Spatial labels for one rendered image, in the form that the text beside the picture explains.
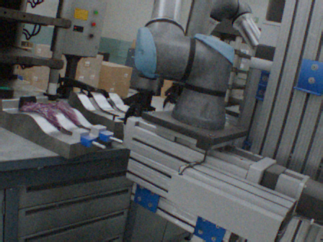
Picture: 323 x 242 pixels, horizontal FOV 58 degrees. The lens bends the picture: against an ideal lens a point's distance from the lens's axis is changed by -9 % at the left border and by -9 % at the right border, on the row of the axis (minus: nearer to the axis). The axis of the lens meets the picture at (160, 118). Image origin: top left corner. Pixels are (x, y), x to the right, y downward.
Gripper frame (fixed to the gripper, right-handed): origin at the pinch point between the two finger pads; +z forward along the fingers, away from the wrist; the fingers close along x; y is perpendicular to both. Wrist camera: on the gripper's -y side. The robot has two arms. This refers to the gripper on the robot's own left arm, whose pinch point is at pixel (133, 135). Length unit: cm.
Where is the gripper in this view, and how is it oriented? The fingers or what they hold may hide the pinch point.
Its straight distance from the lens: 131.4
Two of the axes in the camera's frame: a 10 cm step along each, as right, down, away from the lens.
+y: 5.5, 2.9, -7.8
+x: 8.1, 0.4, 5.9
